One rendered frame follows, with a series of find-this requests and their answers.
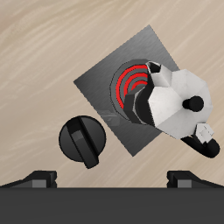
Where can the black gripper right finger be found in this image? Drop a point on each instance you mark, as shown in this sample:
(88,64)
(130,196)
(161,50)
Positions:
(180,178)

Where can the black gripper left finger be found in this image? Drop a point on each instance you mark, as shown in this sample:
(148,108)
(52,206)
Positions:
(40,178)

